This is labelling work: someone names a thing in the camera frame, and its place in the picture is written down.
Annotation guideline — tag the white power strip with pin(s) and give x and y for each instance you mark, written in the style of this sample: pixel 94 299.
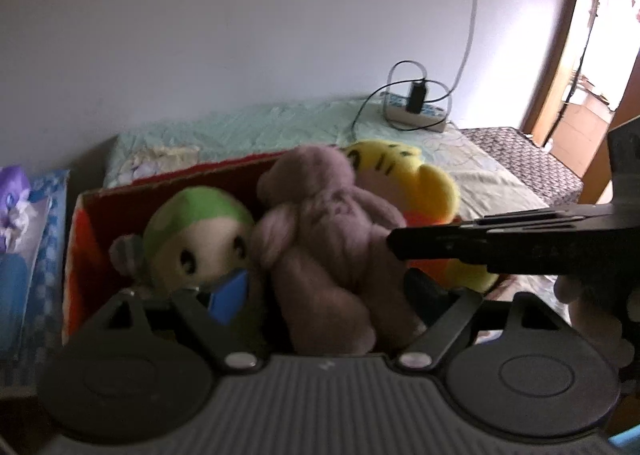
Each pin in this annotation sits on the white power strip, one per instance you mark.
pixel 400 112

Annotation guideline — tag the pale green printed bedsheet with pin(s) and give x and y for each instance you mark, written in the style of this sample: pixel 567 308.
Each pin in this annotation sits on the pale green printed bedsheet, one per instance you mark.
pixel 280 125

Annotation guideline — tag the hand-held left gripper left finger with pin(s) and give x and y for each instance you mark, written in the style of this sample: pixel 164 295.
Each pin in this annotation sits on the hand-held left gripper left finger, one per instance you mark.
pixel 230 292

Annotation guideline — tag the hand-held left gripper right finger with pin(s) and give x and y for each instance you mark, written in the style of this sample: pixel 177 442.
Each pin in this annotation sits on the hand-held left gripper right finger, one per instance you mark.
pixel 416 286

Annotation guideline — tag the wooden door frame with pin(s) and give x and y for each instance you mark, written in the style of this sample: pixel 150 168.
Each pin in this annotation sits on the wooden door frame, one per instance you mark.
pixel 565 35

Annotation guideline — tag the brown patterned cloth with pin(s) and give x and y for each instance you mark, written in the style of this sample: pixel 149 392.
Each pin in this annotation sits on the brown patterned cloth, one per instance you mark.
pixel 530 160

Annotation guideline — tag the yellow pink plush toy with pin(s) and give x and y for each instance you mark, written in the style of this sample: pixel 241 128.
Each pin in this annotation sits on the yellow pink plush toy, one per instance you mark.
pixel 435 190

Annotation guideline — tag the red cardboard box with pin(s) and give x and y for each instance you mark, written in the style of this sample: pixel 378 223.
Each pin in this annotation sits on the red cardboard box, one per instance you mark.
pixel 80 245

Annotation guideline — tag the pink plush bear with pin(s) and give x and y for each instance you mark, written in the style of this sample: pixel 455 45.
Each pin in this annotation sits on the pink plush bear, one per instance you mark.
pixel 320 235

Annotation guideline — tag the black charger plug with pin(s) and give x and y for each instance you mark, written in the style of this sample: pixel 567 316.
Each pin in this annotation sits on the black charger plug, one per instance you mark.
pixel 415 97

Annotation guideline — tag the green plush toy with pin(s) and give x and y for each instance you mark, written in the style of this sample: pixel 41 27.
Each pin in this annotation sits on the green plush toy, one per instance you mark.
pixel 200 230

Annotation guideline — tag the purple blue printed pillow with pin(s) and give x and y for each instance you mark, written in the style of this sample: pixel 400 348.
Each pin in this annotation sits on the purple blue printed pillow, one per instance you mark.
pixel 30 255

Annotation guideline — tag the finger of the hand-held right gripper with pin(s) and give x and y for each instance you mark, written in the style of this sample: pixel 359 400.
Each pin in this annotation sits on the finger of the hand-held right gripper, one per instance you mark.
pixel 500 240

